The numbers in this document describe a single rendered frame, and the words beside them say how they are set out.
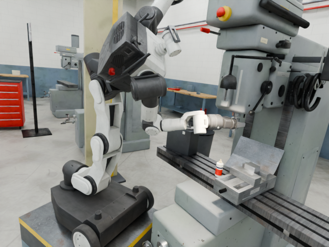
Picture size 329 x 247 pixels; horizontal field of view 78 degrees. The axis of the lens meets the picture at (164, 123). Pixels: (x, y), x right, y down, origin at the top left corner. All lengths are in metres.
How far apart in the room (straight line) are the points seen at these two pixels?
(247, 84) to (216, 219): 0.69
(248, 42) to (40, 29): 9.13
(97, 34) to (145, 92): 1.70
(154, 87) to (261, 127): 0.92
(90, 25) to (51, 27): 7.37
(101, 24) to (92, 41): 0.22
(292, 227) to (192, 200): 0.48
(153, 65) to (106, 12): 1.67
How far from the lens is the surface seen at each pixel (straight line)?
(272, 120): 1.54
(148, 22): 1.17
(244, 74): 1.11
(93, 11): 2.55
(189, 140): 1.47
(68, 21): 10.02
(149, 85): 0.91
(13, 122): 5.28
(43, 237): 1.67
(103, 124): 1.30
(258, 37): 1.07
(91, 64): 1.31
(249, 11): 1.00
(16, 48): 9.66
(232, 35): 1.14
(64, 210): 1.57
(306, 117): 1.48
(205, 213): 1.19
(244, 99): 1.10
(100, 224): 1.37
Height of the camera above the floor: 1.49
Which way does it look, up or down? 14 degrees down
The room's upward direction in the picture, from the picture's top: 5 degrees clockwise
